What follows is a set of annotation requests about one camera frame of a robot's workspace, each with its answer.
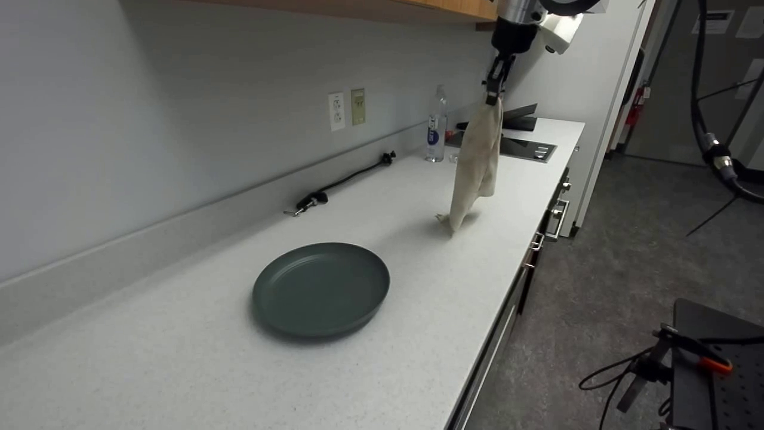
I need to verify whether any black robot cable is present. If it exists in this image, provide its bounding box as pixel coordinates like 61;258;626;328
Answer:
689;0;764;205

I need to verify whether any white lower cabinet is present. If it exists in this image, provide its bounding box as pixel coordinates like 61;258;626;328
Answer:
445;15;642;430

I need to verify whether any orange handled tool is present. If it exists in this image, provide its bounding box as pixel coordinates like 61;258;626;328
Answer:
656;326;736;376

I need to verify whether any black rod on counter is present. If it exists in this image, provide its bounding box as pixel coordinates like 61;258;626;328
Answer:
284;151;396;218

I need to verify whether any white wall outlet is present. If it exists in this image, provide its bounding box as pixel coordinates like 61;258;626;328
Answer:
327;92;347;131

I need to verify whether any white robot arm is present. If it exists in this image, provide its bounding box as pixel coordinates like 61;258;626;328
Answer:
486;0;600;106

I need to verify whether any wooden upper cabinet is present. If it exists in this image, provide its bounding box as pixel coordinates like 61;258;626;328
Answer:
204;0;498;24

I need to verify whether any beige wall plate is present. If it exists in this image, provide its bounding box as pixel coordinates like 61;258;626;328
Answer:
352;88;365;126

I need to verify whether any clear water bottle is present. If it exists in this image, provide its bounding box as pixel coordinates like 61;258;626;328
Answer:
425;86;449;162

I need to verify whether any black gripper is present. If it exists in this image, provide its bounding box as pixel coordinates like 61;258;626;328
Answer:
486;22;538;106

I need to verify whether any beige cloth towel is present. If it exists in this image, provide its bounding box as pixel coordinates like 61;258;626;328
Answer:
445;104;505;237

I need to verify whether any dark green plate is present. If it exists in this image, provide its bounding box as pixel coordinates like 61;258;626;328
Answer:
253;241;392;341

